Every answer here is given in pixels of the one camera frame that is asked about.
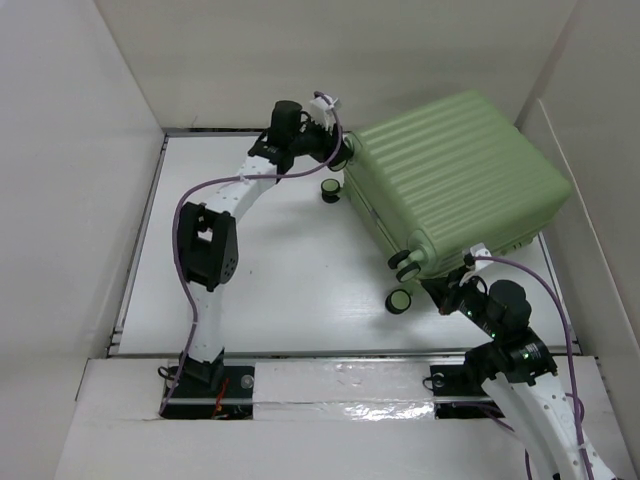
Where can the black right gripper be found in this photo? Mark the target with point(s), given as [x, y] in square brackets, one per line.
[441, 290]

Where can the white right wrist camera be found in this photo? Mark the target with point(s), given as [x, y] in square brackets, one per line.
[476, 259]

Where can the metal base rail with foil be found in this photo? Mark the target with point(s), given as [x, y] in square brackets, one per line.
[329, 389]

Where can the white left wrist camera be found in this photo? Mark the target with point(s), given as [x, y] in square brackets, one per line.
[322, 110]

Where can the green suitcase with blue lining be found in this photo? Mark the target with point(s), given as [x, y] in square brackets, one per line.
[432, 183]

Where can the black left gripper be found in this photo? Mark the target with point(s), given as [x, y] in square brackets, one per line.
[327, 139]

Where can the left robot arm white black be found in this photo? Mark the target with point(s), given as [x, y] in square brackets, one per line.
[204, 228]

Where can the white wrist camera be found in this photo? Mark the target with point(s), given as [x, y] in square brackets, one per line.
[322, 110]
[476, 259]

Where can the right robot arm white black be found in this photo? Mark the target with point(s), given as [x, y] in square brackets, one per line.
[517, 371]

